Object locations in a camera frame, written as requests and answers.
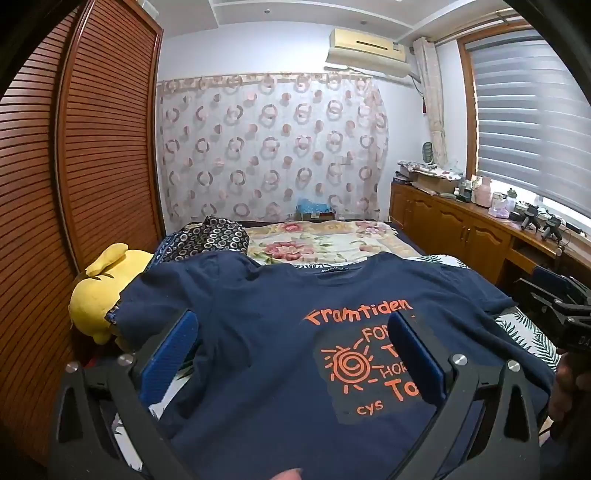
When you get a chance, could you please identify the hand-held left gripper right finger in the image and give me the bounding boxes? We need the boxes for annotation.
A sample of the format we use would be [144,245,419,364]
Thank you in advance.
[387,311,541,480]

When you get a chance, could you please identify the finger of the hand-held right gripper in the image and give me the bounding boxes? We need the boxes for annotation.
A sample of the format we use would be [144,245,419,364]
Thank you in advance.
[533,265,578,298]
[514,278,570,320]

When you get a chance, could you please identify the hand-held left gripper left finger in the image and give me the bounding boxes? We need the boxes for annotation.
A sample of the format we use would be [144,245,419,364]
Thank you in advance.
[48,308,201,480]

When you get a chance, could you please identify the navy printed t-shirt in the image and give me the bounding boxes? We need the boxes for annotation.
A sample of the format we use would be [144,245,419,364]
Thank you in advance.
[108,251,557,480]

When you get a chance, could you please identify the person's right hand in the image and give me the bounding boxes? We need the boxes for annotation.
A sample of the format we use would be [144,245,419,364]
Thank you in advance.
[549,353,575,428]

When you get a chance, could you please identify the leaf-print bed sheet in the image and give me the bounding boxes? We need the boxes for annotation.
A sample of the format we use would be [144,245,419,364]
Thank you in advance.
[111,255,561,467]

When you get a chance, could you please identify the yellow garment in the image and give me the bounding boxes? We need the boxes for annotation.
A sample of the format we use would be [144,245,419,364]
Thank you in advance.
[69,244,154,346]

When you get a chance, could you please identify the white and purple jar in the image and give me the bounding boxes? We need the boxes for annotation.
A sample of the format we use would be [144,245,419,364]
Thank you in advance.
[489,193,511,219]

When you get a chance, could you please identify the pink bottle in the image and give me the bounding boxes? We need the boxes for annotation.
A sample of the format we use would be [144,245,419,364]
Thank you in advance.
[475,176,494,208]

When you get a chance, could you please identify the wooden cabinet desk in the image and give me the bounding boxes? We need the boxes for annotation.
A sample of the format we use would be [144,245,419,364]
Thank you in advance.
[389,180,591,287]

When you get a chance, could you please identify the dark circle-patterned cloth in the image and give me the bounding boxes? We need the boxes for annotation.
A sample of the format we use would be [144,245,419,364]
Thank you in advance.
[152,216,250,264]

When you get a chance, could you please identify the navy bed sheet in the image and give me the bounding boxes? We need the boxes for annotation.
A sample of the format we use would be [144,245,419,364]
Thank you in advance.
[383,220,428,256]

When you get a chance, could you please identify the grey window blind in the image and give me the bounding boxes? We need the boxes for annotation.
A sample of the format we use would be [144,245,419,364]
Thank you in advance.
[466,30,591,222]

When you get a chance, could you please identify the cardboard box with cloth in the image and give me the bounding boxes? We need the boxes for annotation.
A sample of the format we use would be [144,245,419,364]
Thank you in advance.
[398,159,464,181]

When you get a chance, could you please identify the floral blanket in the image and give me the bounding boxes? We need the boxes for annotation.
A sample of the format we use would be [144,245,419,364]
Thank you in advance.
[245,220,428,268]

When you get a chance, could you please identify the blue box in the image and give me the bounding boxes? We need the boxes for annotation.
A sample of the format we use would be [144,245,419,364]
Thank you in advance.
[295,198,337,222]

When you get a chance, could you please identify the beige side curtain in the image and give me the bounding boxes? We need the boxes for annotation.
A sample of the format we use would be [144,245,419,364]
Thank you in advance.
[412,37,448,167]

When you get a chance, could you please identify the wooden louvred wardrobe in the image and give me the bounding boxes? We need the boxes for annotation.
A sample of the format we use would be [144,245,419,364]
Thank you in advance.
[0,0,164,462]

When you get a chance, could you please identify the circle-print sheer curtain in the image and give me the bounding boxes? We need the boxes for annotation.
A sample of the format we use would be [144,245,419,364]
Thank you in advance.
[157,73,389,222]

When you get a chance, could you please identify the wall air conditioner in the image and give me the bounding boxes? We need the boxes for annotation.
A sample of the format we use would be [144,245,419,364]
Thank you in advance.
[326,28,411,78]

